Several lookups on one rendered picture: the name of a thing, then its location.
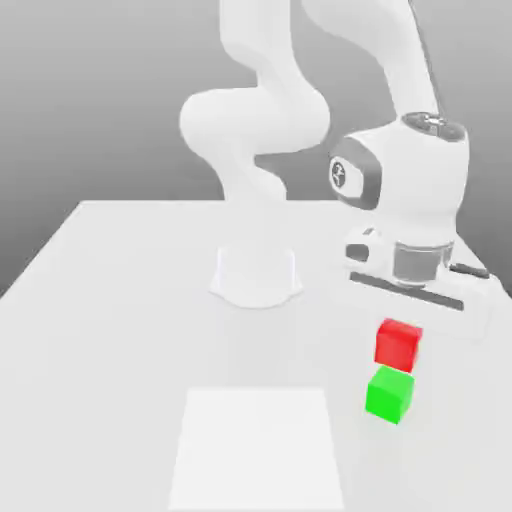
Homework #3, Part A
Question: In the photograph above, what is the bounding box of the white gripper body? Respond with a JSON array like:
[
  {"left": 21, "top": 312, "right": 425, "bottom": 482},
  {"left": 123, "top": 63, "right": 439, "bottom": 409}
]
[{"left": 346, "top": 270, "right": 502, "bottom": 342}]

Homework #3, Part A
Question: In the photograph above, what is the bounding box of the small red cube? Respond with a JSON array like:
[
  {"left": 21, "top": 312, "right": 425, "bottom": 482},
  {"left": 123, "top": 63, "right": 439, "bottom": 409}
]
[{"left": 374, "top": 317, "right": 424, "bottom": 374}]

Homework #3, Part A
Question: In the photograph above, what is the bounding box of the small green cube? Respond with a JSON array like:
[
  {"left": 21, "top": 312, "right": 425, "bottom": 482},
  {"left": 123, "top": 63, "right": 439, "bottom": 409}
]
[{"left": 364, "top": 366, "right": 416, "bottom": 426}]

